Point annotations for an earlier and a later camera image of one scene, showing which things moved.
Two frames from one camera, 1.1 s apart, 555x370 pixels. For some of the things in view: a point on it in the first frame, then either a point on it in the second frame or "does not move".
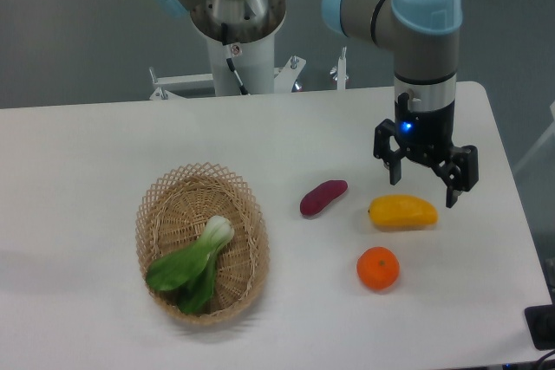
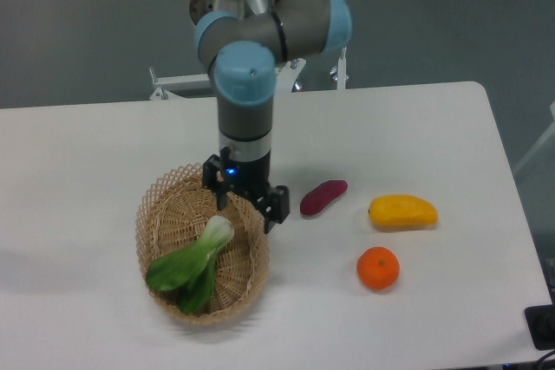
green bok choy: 192,269 does not move
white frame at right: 545,139 does not move
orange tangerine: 378,268 does not move
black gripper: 427,136 → 251,178
